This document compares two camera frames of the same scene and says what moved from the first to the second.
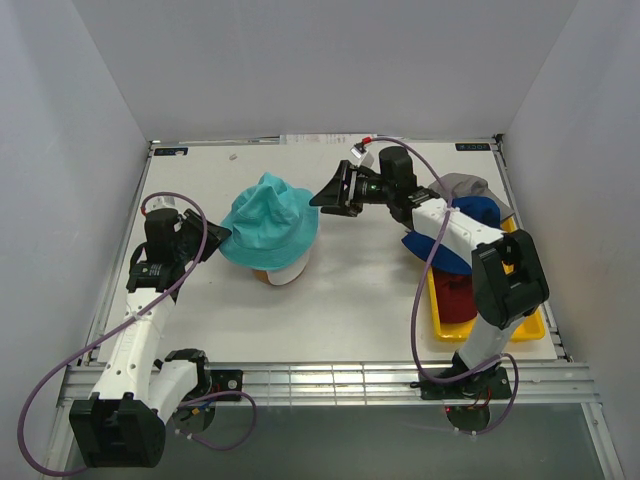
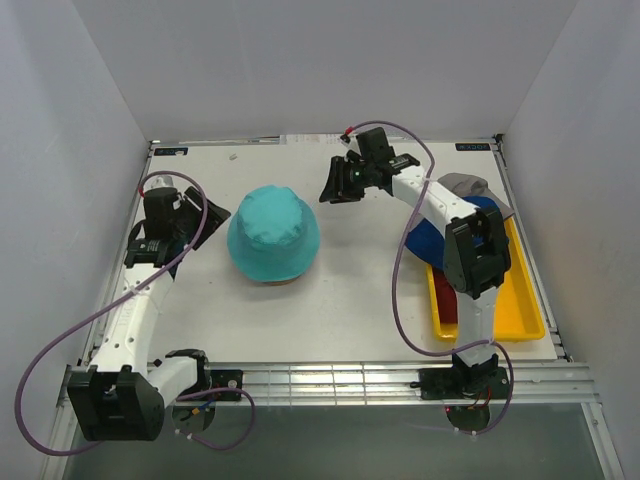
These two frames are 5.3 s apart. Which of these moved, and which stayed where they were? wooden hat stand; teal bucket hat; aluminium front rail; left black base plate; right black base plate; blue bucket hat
Moved: wooden hat stand; teal bucket hat
Stayed: left black base plate; aluminium front rail; blue bucket hat; right black base plate
